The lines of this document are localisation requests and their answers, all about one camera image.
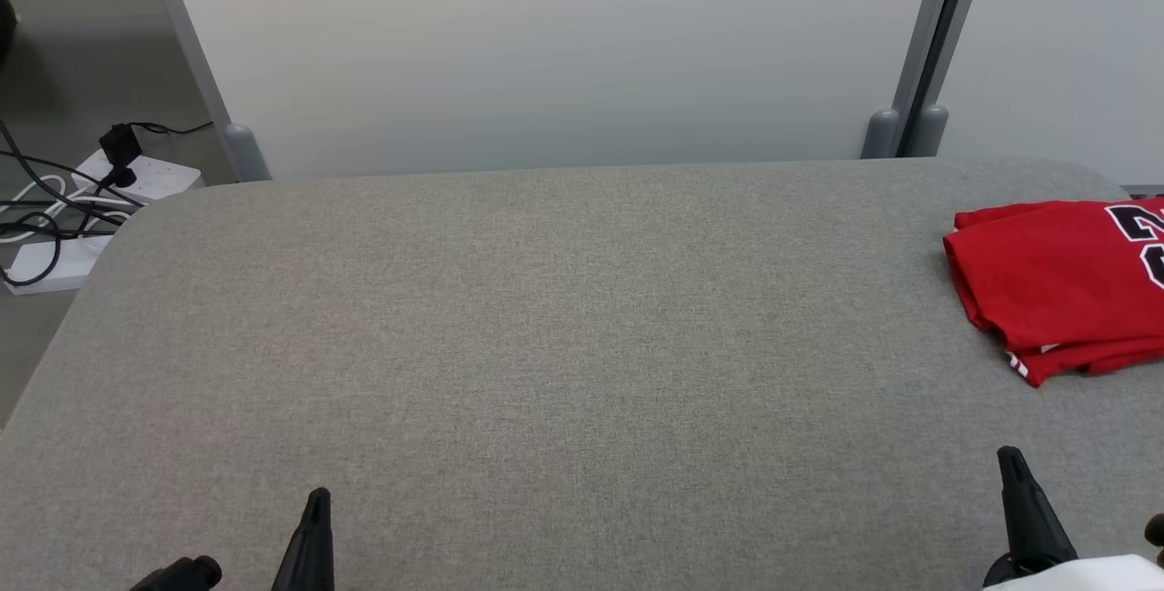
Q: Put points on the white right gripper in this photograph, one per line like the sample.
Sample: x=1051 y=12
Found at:
x=1109 y=575

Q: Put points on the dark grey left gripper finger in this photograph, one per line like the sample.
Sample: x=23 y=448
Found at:
x=309 y=555

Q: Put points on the red shorts with white stripe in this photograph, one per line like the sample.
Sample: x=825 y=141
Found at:
x=1091 y=367

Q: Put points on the red jersey with white sleeves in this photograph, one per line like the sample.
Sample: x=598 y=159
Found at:
x=1046 y=282

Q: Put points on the black plug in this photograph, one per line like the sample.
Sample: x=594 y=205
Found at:
x=122 y=178

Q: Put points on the black power adapter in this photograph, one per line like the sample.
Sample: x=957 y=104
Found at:
x=120 y=145

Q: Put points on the white partition panel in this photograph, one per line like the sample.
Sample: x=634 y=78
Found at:
x=546 y=45
x=1073 y=45

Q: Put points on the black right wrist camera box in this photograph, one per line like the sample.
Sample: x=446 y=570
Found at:
x=1157 y=532

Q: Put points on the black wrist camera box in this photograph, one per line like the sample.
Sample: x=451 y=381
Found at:
x=182 y=575
x=1157 y=532

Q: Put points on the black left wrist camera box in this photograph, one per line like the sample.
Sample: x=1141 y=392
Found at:
x=182 y=575

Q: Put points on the grey partition post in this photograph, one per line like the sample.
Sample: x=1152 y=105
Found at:
x=929 y=132
x=247 y=155
x=880 y=136

